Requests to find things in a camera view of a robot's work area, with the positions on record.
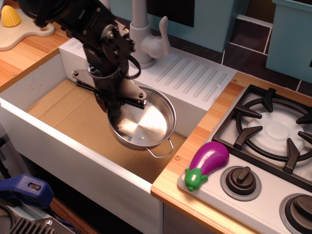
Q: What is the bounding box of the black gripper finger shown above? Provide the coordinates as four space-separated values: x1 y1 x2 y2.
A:
107 100 125 117
95 94 107 113

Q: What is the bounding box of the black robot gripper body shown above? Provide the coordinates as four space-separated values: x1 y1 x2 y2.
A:
72 62 147 109

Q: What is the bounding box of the stainless steel pot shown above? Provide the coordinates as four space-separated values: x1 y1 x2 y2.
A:
107 85 176 158

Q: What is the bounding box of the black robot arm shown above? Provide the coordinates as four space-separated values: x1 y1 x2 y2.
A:
18 0 147 116

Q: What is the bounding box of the white toy sink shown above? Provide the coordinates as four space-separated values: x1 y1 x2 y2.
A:
0 24 237 234

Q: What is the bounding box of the brown cardboard sheet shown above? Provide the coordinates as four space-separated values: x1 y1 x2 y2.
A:
27 80 186 183

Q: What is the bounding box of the grey toy faucet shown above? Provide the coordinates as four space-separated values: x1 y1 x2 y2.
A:
130 0 171 69

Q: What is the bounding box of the purple toy eggplant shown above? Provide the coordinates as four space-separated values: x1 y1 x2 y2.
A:
184 141 230 192

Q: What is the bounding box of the light wooden cutting board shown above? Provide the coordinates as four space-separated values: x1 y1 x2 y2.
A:
0 9 55 51

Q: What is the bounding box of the blue plastic clamp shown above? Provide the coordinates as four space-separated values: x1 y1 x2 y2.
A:
0 174 54 209

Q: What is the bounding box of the yellow toy corn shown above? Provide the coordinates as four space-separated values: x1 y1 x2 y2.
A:
1 5 21 27

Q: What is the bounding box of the left black stove knob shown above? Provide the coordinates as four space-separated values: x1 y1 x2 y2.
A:
220 166 262 202

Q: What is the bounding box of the black stove knob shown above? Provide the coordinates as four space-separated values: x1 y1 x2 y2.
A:
220 166 262 202
279 194 312 234

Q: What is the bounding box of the white toy stove top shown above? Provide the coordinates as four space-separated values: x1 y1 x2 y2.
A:
177 85 312 234

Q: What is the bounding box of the right teal box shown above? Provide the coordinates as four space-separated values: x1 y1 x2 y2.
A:
266 0 312 83

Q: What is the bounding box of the right black stove knob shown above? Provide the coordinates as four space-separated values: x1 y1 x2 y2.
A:
279 194 312 234

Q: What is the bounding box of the grey metal bracket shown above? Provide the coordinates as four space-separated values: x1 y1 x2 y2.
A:
0 204 81 234

